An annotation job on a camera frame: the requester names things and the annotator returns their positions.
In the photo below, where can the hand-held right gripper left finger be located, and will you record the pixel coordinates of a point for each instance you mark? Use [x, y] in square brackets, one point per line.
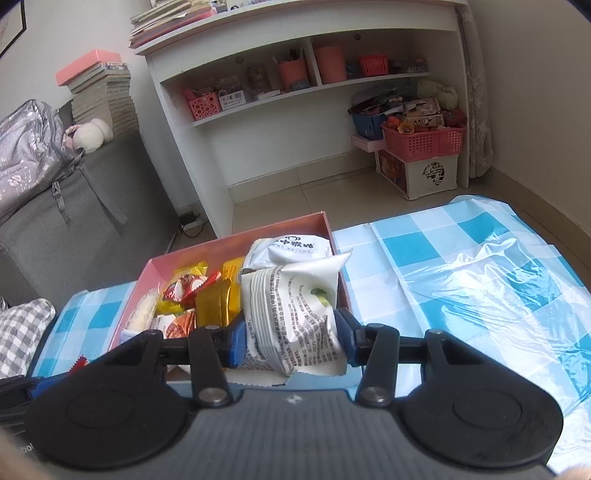
[235, 341]

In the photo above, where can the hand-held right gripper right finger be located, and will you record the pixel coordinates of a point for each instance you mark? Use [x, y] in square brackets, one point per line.
[346, 334]

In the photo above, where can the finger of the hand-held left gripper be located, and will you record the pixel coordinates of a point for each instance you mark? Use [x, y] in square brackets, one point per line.
[44, 385]

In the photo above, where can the yellow waffle packet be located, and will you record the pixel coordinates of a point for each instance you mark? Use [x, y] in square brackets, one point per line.
[217, 304]
[233, 274]

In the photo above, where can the white grey-printed packet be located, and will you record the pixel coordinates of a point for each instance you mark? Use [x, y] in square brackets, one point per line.
[291, 314]

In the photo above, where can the white nut packet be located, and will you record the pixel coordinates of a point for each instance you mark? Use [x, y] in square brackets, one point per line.
[178, 325]

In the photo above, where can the red white candy packet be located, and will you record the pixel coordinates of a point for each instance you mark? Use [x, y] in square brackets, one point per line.
[184, 288]

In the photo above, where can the pink cardboard box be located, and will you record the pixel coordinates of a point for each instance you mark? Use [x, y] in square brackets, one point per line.
[207, 249]

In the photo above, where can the small white snack packet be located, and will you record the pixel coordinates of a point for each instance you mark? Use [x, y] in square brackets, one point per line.
[143, 309]

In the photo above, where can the white packet with black print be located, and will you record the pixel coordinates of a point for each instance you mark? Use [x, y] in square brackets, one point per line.
[295, 247]

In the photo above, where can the grey checked cushion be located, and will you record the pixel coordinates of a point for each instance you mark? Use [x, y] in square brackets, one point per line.
[23, 332]

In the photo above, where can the power strip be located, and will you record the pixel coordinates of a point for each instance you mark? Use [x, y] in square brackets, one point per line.
[191, 221]

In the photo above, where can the blue checked tablecloth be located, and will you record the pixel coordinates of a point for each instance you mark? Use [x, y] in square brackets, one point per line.
[461, 277]

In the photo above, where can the grey sofa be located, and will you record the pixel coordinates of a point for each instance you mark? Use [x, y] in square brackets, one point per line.
[92, 221]

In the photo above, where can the white printed storage box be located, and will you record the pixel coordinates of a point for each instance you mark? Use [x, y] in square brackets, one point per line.
[434, 177]

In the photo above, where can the large pink basket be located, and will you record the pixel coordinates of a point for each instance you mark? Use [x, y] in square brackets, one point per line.
[422, 145]

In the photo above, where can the blue storage bin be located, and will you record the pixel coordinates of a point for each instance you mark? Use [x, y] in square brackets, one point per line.
[367, 127]

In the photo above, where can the silver backpack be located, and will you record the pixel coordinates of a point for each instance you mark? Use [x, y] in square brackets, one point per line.
[27, 152]

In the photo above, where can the printed carton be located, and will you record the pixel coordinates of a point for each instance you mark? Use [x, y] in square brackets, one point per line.
[422, 110]

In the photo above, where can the small pink perforated basket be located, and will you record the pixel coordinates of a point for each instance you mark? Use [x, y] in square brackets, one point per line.
[202, 106]

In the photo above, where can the small white labelled box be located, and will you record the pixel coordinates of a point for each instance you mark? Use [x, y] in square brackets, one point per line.
[232, 99]

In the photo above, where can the white plush toy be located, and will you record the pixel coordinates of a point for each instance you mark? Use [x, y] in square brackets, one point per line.
[90, 134]

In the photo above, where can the lace curtain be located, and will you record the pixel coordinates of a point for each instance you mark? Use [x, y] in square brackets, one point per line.
[478, 115]

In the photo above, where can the pale green plush toy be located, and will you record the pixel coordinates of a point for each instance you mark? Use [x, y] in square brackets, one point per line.
[438, 94]

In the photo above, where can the pink pen cup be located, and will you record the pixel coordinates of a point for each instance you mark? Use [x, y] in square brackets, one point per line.
[292, 76]

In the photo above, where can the small red basket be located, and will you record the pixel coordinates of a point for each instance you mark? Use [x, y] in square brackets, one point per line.
[374, 66]

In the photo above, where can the stack of books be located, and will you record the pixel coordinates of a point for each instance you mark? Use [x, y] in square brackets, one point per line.
[106, 101]

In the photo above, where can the flat pink box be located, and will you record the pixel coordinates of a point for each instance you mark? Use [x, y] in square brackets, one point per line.
[87, 67]

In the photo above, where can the white shelf unit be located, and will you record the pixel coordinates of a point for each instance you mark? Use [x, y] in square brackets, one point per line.
[300, 21]

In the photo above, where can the pile of books and papers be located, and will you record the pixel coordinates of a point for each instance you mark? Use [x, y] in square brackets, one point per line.
[166, 21]

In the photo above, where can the black picture frame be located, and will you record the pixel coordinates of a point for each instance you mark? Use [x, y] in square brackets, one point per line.
[11, 27]

